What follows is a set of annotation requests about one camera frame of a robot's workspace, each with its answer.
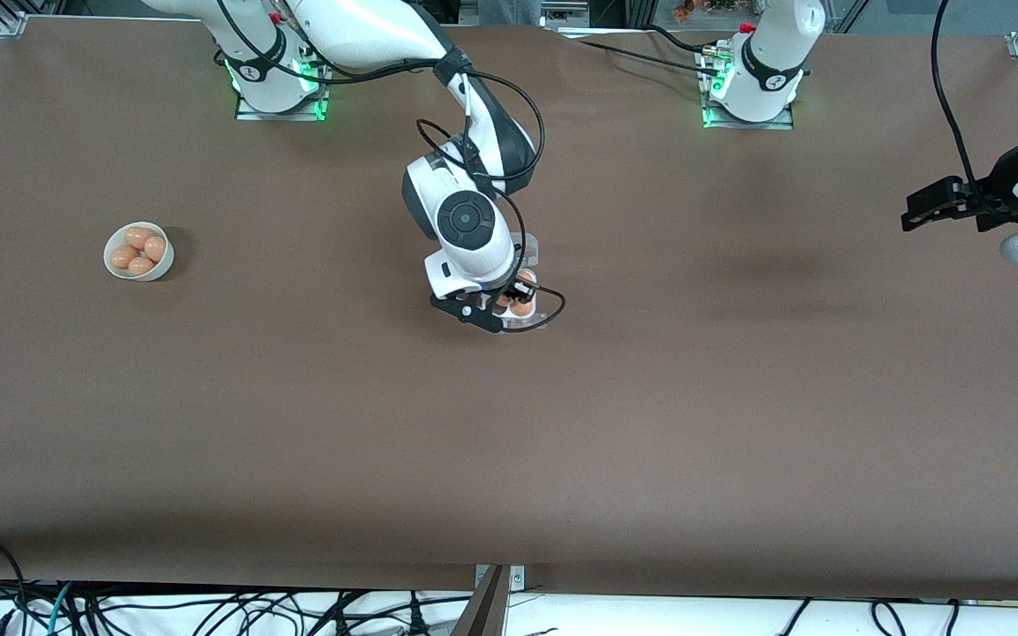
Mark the clear plastic egg carton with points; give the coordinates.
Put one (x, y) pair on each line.
(531, 256)

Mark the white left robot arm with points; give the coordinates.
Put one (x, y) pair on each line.
(765, 53)

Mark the person in blue jeans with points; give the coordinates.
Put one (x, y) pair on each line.
(513, 11)

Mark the white round bowl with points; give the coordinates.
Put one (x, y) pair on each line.
(163, 265)

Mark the dark slanted bar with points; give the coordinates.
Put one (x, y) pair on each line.
(484, 609)

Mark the orange objects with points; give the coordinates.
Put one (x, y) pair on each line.
(684, 11)

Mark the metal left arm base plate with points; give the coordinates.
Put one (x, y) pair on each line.
(783, 124)

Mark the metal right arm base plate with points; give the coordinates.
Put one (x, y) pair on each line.
(297, 116)

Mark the small metal table bracket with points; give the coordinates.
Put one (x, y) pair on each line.
(518, 579)

